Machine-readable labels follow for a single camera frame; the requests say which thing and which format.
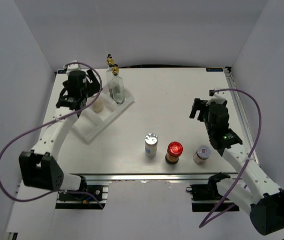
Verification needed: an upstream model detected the glass bottle clear liquid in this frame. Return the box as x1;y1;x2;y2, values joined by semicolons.
109;64;125;105

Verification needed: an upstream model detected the shaker jar metal lid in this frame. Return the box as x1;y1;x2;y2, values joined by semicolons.
92;101;104;113

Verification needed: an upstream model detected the glass bottle dark sauce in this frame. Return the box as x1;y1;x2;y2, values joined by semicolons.
106;54;114;98

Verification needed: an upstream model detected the red lid sauce jar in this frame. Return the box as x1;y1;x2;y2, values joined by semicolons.
165;141;183;165

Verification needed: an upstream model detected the blue label shaker jar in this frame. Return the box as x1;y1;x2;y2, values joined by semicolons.
145;132;158;158

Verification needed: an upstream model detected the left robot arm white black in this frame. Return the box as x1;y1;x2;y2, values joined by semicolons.
19;69;102;200

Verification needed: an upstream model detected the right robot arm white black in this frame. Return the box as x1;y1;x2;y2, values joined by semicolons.
189;98;284;236

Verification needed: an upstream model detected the left corner logo sticker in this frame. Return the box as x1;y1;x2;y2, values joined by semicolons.
57;69;70;74

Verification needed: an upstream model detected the corner logo sticker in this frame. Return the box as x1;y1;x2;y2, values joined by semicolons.
206;67;223;72
57;69;70;74

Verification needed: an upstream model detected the white compartment tray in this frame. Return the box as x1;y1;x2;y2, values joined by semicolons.
72;85;134;144

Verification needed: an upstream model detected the white lid small jar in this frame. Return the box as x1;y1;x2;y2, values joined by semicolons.
193;145;211;165

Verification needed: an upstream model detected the right corner logo sticker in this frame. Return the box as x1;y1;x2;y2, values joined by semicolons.
206;67;223;72

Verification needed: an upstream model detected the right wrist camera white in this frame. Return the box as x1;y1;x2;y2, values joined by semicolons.
206;87;227;106

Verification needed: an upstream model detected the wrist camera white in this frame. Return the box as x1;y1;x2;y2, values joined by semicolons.
206;87;227;106
63;60;82;76

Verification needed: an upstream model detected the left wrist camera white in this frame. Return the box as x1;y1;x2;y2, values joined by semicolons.
63;60;82;76

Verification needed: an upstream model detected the aluminium table frame rail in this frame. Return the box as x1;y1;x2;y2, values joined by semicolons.
223;66;259;152

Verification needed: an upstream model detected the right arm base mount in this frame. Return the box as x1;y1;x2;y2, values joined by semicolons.
185;172;231;212

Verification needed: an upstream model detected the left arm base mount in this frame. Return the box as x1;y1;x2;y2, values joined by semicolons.
55;181;109;210

